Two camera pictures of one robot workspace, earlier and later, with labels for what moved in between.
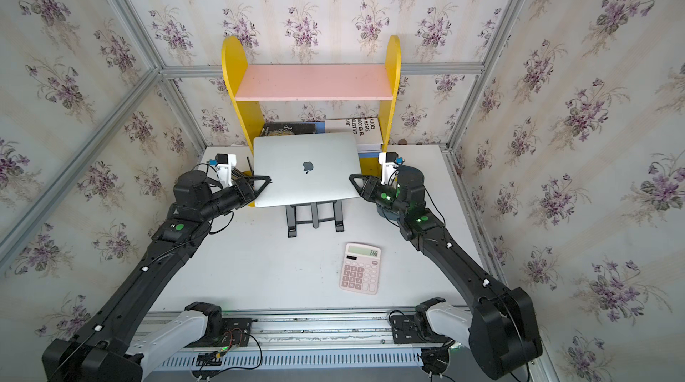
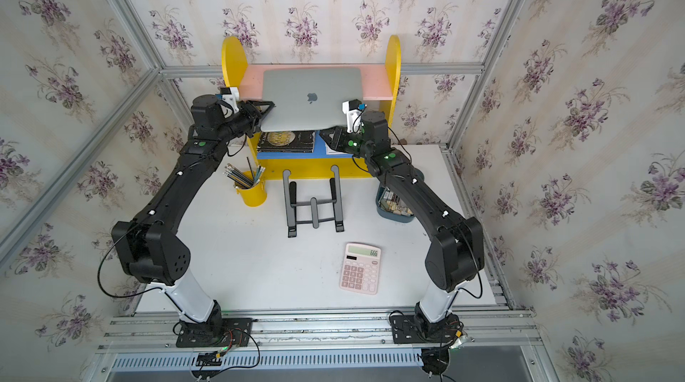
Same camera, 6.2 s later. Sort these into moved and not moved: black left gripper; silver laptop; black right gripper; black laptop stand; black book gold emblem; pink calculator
Moved: black book gold emblem; black left gripper; black right gripper; silver laptop
Not moved: pink calculator; black laptop stand
